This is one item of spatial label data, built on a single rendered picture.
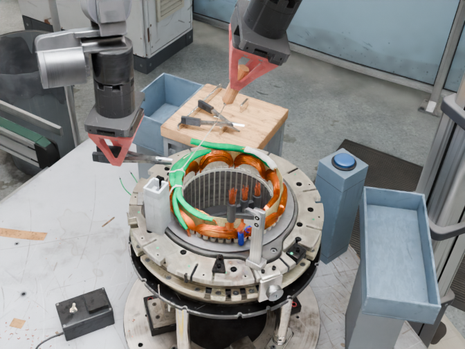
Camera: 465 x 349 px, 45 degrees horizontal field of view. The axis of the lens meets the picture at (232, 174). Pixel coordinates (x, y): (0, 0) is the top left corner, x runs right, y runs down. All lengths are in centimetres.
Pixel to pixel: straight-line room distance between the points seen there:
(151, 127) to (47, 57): 45
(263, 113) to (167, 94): 26
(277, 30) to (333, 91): 261
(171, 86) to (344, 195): 47
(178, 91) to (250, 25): 63
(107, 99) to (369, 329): 61
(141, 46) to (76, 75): 252
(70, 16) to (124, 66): 281
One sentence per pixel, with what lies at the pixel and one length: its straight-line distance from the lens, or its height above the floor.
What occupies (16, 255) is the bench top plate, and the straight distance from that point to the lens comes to 134.
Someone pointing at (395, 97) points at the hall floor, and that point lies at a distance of 337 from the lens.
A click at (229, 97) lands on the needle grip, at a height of 131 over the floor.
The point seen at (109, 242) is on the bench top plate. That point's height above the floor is 78.
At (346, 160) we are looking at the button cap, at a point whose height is 104.
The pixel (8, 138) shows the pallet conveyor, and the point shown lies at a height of 73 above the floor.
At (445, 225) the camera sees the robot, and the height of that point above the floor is 93.
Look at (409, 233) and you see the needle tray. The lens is 105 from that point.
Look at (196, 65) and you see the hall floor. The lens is 347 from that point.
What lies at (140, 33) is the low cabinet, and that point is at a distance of 326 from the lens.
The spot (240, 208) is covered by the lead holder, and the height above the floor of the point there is 121.
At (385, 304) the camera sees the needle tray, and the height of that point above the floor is 105.
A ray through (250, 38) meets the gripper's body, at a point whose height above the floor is 142.
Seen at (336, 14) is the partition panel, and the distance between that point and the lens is 328.
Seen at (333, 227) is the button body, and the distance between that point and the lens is 120.
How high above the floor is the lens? 174
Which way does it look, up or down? 41 degrees down
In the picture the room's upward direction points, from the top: 3 degrees clockwise
